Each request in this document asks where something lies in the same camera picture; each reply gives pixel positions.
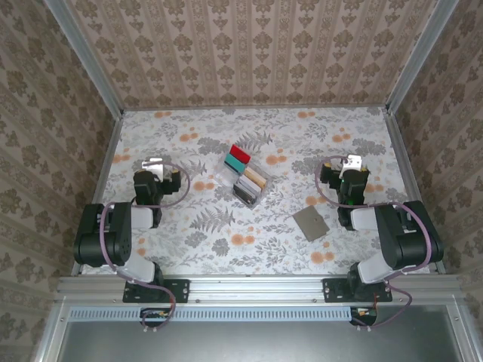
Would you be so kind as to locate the grey leather card holder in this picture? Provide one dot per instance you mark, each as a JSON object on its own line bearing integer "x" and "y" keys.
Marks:
{"x": 310, "y": 223}

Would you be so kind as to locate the clear acrylic card organizer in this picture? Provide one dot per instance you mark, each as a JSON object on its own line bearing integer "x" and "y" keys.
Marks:
{"x": 226, "y": 177}

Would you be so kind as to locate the gold card stack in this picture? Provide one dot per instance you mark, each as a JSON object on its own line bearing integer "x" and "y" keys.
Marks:
{"x": 254, "y": 175}

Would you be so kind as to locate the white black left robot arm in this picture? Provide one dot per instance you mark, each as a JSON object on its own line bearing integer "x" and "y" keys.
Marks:
{"x": 113, "y": 234}

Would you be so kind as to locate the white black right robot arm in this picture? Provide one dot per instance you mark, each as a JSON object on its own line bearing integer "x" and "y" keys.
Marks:
{"x": 407, "y": 237}

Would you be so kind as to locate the teal card stack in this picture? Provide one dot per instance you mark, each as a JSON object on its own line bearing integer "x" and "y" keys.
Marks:
{"x": 234, "y": 163}

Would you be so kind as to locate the black card stack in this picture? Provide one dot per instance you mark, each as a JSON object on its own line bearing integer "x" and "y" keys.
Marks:
{"x": 244, "y": 195}

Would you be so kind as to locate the red card stack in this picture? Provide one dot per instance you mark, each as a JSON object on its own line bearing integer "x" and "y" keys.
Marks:
{"x": 240, "y": 152}

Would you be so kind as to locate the white card stack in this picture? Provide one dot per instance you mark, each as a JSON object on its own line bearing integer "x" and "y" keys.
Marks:
{"x": 249, "y": 185}

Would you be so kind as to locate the grey metal panel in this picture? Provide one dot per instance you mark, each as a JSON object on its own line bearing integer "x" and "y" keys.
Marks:
{"x": 256, "y": 343}

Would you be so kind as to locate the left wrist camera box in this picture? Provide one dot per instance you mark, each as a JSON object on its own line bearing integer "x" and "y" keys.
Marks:
{"x": 152, "y": 166}

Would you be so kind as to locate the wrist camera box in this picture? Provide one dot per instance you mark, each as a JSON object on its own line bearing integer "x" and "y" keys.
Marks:
{"x": 152, "y": 166}
{"x": 354, "y": 162}

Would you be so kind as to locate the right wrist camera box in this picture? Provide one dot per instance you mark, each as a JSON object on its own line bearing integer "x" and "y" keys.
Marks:
{"x": 354, "y": 162}

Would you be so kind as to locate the aluminium side rail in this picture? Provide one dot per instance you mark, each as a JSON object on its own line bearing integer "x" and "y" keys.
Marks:
{"x": 108, "y": 151}
{"x": 403, "y": 151}

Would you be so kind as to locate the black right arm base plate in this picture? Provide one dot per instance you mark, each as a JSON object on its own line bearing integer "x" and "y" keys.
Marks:
{"x": 334, "y": 290}

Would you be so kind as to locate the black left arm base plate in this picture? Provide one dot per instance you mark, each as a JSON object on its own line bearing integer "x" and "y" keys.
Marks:
{"x": 177, "y": 290}

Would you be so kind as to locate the aluminium frame crossbar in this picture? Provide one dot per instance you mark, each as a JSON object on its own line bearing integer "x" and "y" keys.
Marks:
{"x": 256, "y": 288}

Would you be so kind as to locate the aluminium corner post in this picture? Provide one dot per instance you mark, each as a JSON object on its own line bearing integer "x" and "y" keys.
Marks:
{"x": 90, "y": 60}
{"x": 419, "y": 56}

